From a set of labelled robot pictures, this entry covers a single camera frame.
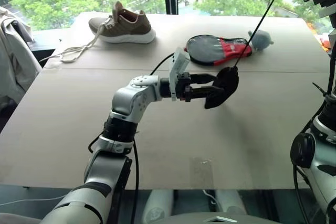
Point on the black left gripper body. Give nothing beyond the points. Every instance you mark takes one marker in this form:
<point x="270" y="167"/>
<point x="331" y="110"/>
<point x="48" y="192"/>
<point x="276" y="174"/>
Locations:
<point x="185" y="87"/>

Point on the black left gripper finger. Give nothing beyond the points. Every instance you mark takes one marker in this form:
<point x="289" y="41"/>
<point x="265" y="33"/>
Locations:
<point x="203" y="78"/>
<point x="202" y="92"/>

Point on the black textured object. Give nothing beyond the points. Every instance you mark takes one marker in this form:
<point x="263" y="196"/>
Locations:
<point x="225" y="87"/>

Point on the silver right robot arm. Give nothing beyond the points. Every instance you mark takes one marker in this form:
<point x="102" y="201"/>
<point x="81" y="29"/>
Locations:
<point x="323" y="155"/>

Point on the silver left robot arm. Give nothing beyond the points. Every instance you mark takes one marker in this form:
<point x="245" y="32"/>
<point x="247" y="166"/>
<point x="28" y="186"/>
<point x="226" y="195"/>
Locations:
<point x="126" y="98"/>

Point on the black red paddle case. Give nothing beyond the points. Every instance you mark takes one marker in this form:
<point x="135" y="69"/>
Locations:
<point x="207" y="49"/>

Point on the orange object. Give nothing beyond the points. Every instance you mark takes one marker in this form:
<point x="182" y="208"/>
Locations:
<point x="323" y="41"/>

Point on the grey plush toy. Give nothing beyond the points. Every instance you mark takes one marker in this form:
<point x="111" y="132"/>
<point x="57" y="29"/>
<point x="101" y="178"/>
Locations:
<point x="262" y="40"/>

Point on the brown sneaker with white sole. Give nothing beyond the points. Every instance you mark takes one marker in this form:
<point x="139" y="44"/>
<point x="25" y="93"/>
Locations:
<point x="126" y="27"/>

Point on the white rounded shape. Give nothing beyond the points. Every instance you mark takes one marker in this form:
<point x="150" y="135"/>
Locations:
<point x="157" y="205"/>
<point x="231" y="203"/>

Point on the beige jacket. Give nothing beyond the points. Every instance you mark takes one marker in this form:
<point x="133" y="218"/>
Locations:
<point x="13" y="64"/>

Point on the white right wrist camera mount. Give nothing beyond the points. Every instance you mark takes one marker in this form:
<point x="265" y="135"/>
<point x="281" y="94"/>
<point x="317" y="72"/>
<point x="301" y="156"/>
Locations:
<point x="328" y="11"/>

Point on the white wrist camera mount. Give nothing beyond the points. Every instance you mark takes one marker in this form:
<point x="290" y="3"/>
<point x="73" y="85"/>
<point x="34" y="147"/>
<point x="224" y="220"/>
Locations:
<point x="179" y="61"/>
<point x="328" y="11"/>

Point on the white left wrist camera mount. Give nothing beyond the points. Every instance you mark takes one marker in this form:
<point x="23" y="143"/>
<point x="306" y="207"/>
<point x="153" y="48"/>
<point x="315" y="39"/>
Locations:
<point x="179" y="61"/>

